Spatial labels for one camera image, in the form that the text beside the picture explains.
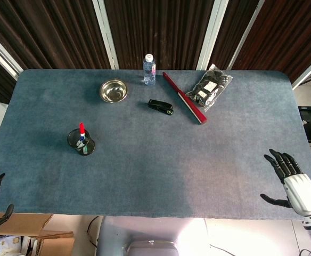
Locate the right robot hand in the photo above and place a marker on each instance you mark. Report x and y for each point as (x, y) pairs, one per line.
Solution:
(302, 189)

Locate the white marker with blue cap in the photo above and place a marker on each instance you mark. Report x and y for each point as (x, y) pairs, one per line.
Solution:
(82, 138)

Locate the black mesh pen holder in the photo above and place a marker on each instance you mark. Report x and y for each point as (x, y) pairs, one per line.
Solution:
(87, 146)

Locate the red cap marker pen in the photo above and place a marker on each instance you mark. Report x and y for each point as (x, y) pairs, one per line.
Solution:
(81, 128)

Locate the cardboard box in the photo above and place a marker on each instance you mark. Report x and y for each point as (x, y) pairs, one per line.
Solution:
(46, 237)

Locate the plastic bag of black items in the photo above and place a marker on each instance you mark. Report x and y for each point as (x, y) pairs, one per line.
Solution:
(210, 85)

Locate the red flat ruler box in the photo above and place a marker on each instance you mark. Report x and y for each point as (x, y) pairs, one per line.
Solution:
(184, 98)

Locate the blue table cloth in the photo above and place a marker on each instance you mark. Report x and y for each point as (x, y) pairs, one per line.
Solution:
(155, 165)

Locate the grey robot torso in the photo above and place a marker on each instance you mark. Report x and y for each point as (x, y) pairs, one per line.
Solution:
(150, 234)

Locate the black stapler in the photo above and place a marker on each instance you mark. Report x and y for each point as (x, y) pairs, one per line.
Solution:
(159, 106)

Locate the steel bowl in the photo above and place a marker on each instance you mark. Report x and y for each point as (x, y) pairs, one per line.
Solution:
(114, 90)

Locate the clear water bottle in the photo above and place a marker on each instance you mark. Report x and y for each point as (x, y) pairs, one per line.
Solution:
(149, 72)

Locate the brown curtain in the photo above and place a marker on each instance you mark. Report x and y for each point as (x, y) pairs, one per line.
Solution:
(158, 26)

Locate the white frame post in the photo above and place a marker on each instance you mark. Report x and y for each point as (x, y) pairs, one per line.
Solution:
(106, 34)
(308, 72)
(1, 56)
(211, 34)
(247, 32)

